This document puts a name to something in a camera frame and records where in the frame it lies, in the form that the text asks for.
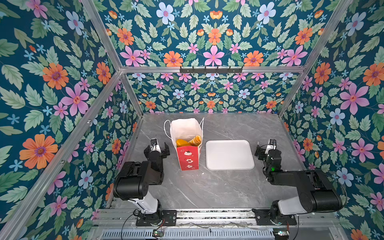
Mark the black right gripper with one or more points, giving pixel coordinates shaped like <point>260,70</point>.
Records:
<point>262,152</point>

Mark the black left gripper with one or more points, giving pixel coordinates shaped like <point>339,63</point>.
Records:
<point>163,153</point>

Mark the red white paper bag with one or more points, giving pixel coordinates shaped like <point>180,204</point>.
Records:
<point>186,136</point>

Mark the ridged spiral fake bread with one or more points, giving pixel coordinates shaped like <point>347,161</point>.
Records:
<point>196,141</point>

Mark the round yellow fake bun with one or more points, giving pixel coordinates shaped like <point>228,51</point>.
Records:
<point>182,143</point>

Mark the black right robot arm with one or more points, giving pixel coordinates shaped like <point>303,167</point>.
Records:
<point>315,193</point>

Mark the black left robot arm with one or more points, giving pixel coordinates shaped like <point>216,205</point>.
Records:
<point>133,181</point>

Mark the white rectangular tray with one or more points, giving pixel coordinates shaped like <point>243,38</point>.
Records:
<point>229,155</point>

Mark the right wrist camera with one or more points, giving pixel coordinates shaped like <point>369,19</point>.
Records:
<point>272,145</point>

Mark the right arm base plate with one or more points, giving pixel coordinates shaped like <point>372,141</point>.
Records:
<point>268,217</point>

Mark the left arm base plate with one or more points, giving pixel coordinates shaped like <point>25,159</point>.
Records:
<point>163,218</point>

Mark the white slotted cable duct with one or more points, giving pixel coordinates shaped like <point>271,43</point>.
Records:
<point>187,234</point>

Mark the aluminium front rail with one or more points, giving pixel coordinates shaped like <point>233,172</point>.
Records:
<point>213,217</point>

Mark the black wall hook rail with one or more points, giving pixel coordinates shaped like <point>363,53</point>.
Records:
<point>210,70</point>

